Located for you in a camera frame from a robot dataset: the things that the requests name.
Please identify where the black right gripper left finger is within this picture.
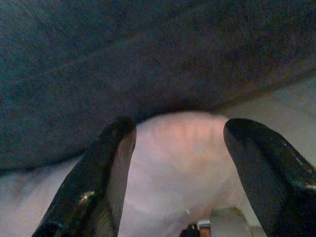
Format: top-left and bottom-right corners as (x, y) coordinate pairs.
(31, 116), (137, 237)

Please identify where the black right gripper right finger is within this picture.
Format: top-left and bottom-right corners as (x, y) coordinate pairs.
(223, 118), (316, 237)

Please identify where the pink cat face pillow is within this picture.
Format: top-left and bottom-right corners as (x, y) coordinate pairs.
(0, 111), (260, 237)

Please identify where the dark brown fabric sofa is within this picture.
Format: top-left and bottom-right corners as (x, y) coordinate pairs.
(0, 0), (316, 174)

